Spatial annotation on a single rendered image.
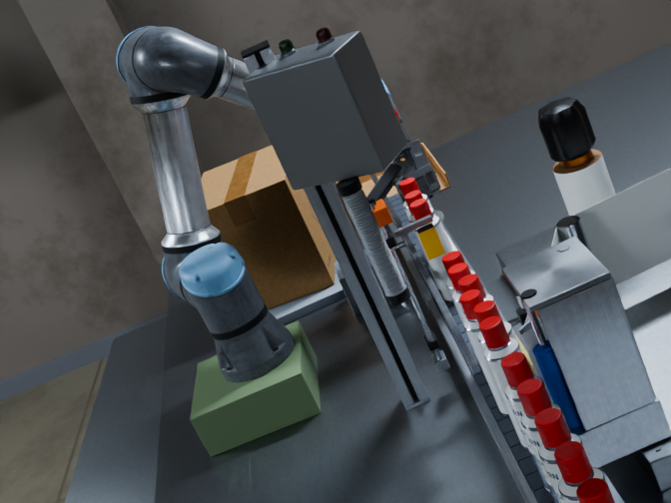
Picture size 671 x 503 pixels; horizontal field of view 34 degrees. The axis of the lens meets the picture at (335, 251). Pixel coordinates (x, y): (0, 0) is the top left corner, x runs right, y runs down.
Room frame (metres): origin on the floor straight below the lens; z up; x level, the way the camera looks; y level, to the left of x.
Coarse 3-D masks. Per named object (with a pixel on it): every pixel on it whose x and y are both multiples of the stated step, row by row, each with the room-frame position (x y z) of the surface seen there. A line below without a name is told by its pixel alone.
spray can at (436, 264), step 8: (416, 200) 1.88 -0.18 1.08; (424, 200) 1.87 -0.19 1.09; (416, 208) 1.86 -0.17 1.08; (424, 208) 1.86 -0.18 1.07; (416, 216) 1.86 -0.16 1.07; (424, 216) 1.86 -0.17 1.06; (432, 216) 1.87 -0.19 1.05; (432, 224) 1.85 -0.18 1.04; (440, 224) 1.86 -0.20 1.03; (416, 232) 1.86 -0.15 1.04; (440, 232) 1.85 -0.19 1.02; (440, 240) 1.85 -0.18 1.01; (448, 248) 1.85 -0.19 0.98; (440, 256) 1.85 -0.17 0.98; (432, 264) 1.86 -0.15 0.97; (440, 264) 1.85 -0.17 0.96; (440, 272) 1.85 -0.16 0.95; (440, 280) 1.85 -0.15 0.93; (440, 288) 1.86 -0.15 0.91; (448, 296) 1.85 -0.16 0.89
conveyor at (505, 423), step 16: (400, 208) 2.43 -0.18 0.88; (416, 240) 2.21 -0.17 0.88; (448, 304) 1.85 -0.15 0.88; (464, 336) 1.71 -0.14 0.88; (480, 368) 1.59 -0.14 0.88; (480, 384) 1.54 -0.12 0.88; (496, 416) 1.43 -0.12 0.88; (512, 432) 1.38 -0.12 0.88; (512, 448) 1.34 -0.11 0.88; (528, 464) 1.29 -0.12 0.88; (528, 480) 1.26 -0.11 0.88; (544, 496) 1.21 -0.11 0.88
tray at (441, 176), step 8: (424, 152) 2.84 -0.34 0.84; (400, 160) 2.85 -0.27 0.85; (432, 160) 2.71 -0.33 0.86; (440, 168) 2.59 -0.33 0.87; (368, 176) 2.85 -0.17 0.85; (376, 176) 2.85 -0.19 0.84; (440, 176) 2.64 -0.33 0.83; (368, 184) 2.82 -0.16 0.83; (440, 184) 2.58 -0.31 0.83; (448, 184) 2.55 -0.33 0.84; (368, 192) 2.76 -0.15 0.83; (392, 192) 2.68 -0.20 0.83
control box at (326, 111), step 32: (352, 32) 1.59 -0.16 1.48; (288, 64) 1.57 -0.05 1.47; (320, 64) 1.53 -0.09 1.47; (352, 64) 1.54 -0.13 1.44; (256, 96) 1.60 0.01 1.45; (288, 96) 1.57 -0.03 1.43; (320, 96) 1.54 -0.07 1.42; (352, 96) 1.51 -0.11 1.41; (384, 96) 1.58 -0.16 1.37; (288, 128) 1.59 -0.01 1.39; (320, 128) 1.55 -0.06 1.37; (352, 128) 1.52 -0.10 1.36; (384, 128) 1.55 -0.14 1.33; (288, 160) 1.60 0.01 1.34; (320, 160) 1.57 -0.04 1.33; (352, 160) 1.54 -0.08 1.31; (384, 160) 1.52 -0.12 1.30
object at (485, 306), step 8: (480, 304) 1.39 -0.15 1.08; (488, 304) 1.38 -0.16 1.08; (480, 312) 1.37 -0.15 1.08; (488, 312) 1.37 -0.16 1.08; (496, 312) 1.37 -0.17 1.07; (480, 320) 1.38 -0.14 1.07; (512, 328) 1.38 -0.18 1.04; (480, 336) 1.38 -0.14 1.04; (512, 336) 1.37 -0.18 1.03; (480, 344) 1.38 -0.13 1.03
